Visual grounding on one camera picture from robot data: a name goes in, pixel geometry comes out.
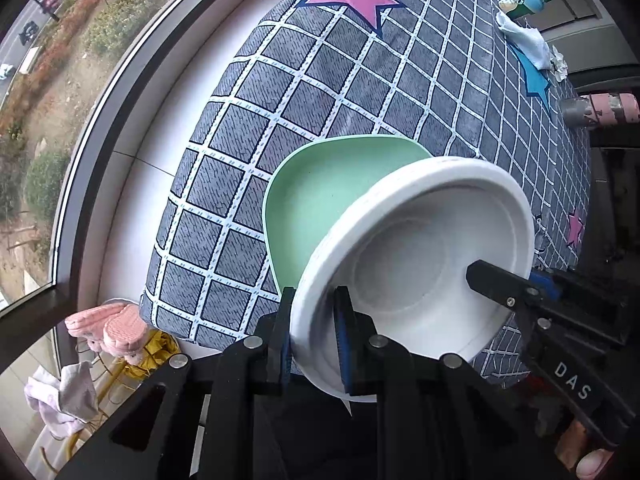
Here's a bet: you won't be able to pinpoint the person's right hand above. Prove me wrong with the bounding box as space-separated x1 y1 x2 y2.
556 419 615 479

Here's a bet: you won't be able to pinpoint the large white paper bowl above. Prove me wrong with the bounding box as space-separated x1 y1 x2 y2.
290 156 536 403

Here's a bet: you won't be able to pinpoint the grey pink metal flask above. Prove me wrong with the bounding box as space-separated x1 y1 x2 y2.
560 92 640 129

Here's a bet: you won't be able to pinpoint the green capped plastic bottle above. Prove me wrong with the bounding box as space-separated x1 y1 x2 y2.
497 0 551 16

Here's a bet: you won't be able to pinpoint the dark window frame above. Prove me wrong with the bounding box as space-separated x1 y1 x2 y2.
0 0 251 376

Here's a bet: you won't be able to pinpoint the light blue towel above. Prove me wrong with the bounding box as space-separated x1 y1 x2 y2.
495 10 551 69

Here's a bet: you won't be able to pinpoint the person's dark trousers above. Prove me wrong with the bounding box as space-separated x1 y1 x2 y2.
255 390 381 480

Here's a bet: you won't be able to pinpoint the pink plush slipper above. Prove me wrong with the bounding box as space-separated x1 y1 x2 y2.
65 304 126 340
100 304 149 357

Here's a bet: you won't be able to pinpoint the white crumpled cloth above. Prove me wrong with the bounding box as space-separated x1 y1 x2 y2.
25 362 99 438

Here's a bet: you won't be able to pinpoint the crumpled white tissue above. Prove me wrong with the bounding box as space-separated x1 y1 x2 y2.
547 45 570 81

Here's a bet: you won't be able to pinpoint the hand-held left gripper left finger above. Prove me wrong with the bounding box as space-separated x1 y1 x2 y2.
60 287 296 480

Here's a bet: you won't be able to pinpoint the yellow cloth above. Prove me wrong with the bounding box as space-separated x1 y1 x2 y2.
125 331 182 381

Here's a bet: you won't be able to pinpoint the white window sill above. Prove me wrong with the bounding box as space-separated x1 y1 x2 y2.
52 0 321 321

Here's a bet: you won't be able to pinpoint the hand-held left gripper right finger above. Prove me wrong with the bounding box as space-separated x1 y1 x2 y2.
334 286 556 480

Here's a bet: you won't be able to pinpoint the green square plate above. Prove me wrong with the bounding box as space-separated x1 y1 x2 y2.
262 135 432 301

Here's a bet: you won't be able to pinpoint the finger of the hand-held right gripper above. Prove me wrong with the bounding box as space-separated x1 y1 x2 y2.
466 259 543 318
530 267 632 347

